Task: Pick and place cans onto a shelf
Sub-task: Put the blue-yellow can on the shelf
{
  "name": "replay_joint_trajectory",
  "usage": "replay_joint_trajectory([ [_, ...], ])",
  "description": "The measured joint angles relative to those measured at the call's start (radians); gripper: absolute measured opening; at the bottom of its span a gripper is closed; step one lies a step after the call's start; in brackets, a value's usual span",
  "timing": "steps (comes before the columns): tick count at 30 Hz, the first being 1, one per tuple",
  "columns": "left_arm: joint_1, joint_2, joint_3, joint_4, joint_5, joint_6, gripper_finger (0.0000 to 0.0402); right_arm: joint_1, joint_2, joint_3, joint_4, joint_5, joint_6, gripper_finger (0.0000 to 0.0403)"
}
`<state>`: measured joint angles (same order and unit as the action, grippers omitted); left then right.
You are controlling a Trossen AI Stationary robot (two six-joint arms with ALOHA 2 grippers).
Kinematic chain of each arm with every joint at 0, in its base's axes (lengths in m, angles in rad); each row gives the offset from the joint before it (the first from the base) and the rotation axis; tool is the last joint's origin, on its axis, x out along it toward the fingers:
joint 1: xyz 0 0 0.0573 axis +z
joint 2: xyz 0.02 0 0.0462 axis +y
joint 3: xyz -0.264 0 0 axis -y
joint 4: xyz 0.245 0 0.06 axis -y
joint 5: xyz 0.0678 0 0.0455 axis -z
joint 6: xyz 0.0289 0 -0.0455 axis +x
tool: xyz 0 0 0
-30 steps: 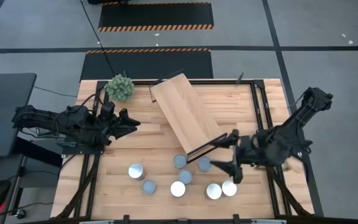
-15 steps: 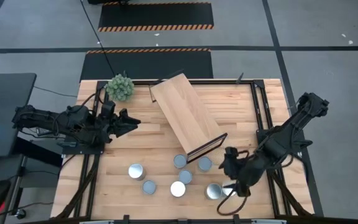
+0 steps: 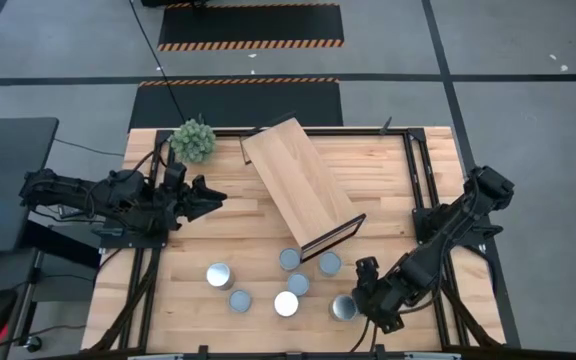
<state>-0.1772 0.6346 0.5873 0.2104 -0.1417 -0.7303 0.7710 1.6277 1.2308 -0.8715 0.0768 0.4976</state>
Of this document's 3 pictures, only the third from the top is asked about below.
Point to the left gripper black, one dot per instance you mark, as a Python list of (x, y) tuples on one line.
[(183, 205)]

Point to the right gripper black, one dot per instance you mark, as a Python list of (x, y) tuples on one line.
[(368, 290)]

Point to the white mixed vegetables can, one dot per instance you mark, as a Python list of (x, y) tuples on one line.
[(329, 263)]

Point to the tall green label can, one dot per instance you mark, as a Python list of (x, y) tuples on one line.
[(342, 307)]

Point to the polka dot green peas can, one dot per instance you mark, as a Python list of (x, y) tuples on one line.
[(298, 283)]

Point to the tall peaches can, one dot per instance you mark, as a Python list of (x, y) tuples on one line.
[(219, 275)]

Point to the red tomato can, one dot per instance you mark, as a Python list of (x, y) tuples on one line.
[(289, 259)]

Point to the tall blue peas can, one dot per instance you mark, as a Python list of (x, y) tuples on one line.
[(286, 303)]

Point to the teal tuna can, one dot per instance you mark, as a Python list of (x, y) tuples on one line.
[(240, 301)]

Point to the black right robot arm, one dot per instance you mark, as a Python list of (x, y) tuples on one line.
[(438, 240)]

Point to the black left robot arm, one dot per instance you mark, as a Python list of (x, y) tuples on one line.
[(118, 197)]

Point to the green plant in white pot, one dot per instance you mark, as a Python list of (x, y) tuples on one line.
[(193, 142)]

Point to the black mat with hazard stripes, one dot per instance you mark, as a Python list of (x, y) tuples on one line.
[(238, 105), (250, 25)]

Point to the silver bar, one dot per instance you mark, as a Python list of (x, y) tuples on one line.
[(155, 357), (433, 356)]

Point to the black monitor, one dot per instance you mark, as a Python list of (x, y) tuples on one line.
[(18, 200)]

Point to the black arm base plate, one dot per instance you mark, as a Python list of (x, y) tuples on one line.
[(424, 220), (133, 242)]

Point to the black frame clamp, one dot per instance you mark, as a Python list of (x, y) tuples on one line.
[(203, 351), (380, 351)]

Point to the wooden shelf black metal frame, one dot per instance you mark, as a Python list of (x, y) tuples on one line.
[(298, 180)]

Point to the black aluminium rig frame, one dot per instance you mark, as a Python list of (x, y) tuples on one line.
[(358, 133)]

